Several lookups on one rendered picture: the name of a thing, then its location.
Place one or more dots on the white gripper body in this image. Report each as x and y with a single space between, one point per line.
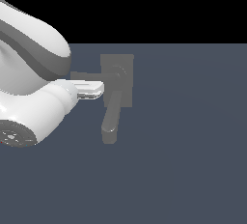
64 97

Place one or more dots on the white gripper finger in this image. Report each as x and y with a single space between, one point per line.
88 96
91 87

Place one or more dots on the grey faucet base plate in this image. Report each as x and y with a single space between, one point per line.
126 73

